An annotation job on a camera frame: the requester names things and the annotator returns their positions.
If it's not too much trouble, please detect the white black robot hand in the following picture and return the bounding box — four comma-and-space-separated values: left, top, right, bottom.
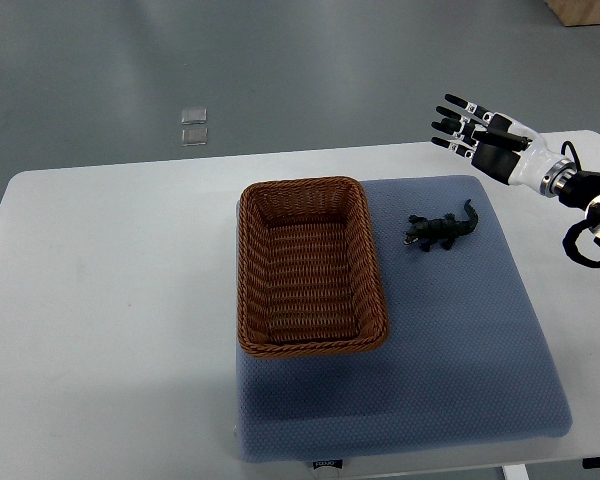
431, 94, 578, 198

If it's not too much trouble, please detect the dark toy crocodile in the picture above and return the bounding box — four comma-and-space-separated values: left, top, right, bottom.
403, 199, 479, 252

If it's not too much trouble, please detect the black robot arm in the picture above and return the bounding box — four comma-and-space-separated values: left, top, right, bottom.
551, 170, 600, 269

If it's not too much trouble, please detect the brown wicker basket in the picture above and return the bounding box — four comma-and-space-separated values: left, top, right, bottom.
237, 176, 389, 359

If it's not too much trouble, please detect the cardboard box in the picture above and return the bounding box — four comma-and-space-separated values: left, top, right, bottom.
545, 0, 600, 27

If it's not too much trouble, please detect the blue grey cushion mat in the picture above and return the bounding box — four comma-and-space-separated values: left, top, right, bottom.
237, 176, 572, 462

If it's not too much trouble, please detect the white table leg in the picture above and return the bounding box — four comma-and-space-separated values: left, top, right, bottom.
502, 464, 530, 480

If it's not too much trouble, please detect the upper floor plate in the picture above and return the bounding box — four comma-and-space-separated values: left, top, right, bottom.
181, 107, 207, 125

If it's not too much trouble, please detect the black cable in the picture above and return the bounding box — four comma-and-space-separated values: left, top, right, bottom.
558, 140, 583, 172

